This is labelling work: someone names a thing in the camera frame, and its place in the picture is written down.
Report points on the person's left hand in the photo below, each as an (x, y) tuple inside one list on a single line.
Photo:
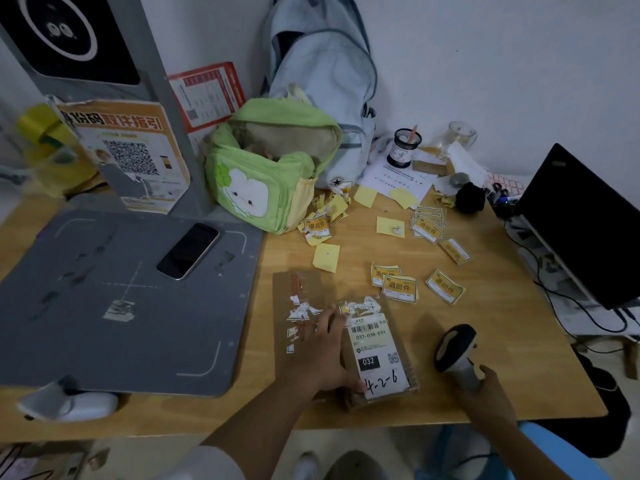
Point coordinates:
[(320, 354)]

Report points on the person's right hand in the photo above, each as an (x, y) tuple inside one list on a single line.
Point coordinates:
[(492, 402)]

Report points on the person's left thumb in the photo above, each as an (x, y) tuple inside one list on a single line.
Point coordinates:
[(356, 387)]

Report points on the person's right fingers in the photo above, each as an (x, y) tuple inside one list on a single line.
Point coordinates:
[(487, 373)]

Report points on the brown parcel with white label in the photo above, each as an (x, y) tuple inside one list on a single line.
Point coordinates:
[(382, 364)]

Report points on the black white barcode scanner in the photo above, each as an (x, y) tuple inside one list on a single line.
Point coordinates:
[(452, 344)]

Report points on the person's right forearm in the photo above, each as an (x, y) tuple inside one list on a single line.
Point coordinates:
[(530, 452)]

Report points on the person's left forearm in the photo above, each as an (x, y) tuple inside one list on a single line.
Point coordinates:
[(255, 429)]

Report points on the person's leg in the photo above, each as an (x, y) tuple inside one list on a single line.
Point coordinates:
[(357, 467)]

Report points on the person's white shoe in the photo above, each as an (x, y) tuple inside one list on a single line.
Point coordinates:
[(306, 467)]

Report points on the yellow label sticker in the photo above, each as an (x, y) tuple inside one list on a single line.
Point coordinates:
[(380, 272), (400, 288), (445, 286), (455, 251)]

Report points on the black bag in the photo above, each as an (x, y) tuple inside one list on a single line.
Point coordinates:
[(595, 399)]

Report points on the brown cardboard sheet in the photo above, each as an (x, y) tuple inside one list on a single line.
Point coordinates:
[(295, 294)]

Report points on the blue stool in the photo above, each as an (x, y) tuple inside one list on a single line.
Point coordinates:
[(565, 454)]

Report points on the white laptop stand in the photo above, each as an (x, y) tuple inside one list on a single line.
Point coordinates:
[(560, 279)]

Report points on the yellow sticky note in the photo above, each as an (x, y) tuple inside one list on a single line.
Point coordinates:
[(326, 257), (389, 226), (404, 197), (365, 196)]

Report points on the stack of yellow labels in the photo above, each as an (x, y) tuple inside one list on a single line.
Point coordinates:
[(428, 225)]

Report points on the pile of crumpled yellow labels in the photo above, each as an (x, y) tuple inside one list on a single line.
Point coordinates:
[(320, 222)]

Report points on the black laptop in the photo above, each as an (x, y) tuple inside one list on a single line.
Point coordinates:
[(585, 229)]

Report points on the black round object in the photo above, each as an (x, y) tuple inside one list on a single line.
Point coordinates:
[(470, 198)]

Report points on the small silver ball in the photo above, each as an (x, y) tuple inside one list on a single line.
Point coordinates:
[(457, 180)]

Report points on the white paper sheet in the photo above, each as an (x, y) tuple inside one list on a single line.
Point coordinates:
[(395, 179)]

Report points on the crumpled white paper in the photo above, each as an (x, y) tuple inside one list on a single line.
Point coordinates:
[(467, 162)]

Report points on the brown cardboard piece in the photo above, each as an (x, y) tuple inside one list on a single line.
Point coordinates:
[(430, 166)]

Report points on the black smartphone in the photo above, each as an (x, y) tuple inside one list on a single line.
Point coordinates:
[(188, 250)]

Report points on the green cartoon backpack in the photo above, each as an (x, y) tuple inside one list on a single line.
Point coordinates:
[(260, 179)]

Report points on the clear glass mug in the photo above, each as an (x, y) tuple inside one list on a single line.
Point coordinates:
[(457, 137)]

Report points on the black white pen cup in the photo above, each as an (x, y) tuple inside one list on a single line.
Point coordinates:
[(404, 149)]

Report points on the orange pencil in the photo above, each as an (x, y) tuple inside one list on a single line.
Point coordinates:
[(412, 133)]

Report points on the white handheld device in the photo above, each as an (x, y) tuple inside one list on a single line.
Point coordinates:
[(75, 404)]

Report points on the red white leaflet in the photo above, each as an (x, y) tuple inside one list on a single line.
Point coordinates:
[(210, 94)]

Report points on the orange instruction poster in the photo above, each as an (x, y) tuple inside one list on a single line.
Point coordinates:
[(130, 149)]

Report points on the light blue backpack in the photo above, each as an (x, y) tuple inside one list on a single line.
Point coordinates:
[(325, 59)]

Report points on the cardboard box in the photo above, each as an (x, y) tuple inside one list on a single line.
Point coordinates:
[(35, 462)]

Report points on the yellow tape roll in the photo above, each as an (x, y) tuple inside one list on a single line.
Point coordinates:
[(47, 144)]

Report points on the grey scanning base plate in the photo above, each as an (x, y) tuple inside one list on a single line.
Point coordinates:
[(115, 304)]

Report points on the grey scanner stand post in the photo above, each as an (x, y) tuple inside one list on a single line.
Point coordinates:
[(145, 54)]

